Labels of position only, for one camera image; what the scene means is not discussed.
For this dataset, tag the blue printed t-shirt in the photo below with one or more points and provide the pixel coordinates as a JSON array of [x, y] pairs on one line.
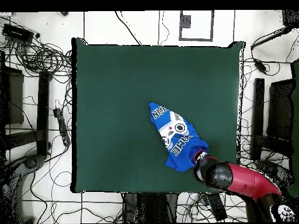
[[177, 140]]

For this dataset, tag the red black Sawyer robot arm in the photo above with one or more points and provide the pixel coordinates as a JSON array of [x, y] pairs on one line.
[[245, 182]]

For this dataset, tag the black flat panel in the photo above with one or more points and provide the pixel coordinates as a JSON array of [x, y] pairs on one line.
[[280, 109], [15, 98]]

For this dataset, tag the dark green table cloth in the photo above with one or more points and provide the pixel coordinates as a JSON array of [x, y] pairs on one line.
[[128, 93]]

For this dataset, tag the black power strip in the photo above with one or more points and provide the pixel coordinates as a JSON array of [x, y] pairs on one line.
[[217, 207], [62, 127]]

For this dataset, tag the black stand bar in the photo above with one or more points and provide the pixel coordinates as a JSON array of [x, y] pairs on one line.
[[258, 116], [43, 112]]

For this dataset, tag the dark grey square patch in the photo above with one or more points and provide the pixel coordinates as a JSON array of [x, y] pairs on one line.
[[186, 21]]

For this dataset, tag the grey chair base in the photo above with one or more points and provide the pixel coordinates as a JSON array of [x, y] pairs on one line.
[[32, 161], [275, 171]]

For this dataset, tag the black power adapter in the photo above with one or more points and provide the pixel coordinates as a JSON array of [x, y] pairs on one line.
[[260, 65]]

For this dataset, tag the black rod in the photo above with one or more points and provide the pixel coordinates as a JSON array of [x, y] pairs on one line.
[[271, 38]]

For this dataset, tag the black box device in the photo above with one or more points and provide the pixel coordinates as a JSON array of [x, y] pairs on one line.
[[17, 32]]

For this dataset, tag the black speckled box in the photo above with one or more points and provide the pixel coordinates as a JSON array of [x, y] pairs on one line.
[[290, 18]]

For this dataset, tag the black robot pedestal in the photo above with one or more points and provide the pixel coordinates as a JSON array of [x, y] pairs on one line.
[[151, 206]]

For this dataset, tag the grey square floor frame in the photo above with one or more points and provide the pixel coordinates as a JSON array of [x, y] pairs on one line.
[[212, 25]]

